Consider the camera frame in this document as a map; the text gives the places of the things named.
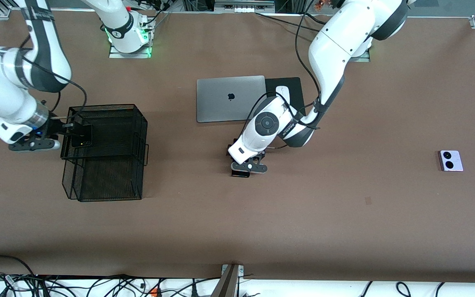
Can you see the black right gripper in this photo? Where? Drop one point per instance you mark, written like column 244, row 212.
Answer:
column 55, row 127

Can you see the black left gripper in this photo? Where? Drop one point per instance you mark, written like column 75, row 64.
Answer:
column 256, row 157

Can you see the small black flip phone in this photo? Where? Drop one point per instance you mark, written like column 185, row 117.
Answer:
column 83, row 138

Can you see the long black smartphone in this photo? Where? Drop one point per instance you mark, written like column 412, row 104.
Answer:
column 241, row 175

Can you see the lilac flip phone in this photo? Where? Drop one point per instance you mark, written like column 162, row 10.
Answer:
column 456, row 159

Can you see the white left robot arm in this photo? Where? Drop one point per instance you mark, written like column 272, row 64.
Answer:
column 336, row 45

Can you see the silver laptop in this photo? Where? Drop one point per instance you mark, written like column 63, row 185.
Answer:
column 221, row 103

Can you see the black mesh two-tier tray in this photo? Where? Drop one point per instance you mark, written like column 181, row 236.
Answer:
column 109, row 181

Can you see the white computer mouse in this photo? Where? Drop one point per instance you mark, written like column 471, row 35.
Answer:
column 282, row 90

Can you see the black mouse pad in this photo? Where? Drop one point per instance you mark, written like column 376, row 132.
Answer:
column 297, row 86

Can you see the grey power strip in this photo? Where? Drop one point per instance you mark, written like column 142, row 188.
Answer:
column 243, row 8

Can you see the orange plug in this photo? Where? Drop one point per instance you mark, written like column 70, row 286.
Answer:
column 153, row 293

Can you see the small orange figure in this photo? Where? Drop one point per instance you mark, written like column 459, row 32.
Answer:
column 320, row 5

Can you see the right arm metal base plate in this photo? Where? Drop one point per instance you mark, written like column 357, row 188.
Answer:
column 116, row 55

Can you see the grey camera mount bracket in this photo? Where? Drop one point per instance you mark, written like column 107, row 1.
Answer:
column 227, row 284

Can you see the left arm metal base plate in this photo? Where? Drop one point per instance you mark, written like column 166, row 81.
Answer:
column 363, row 59

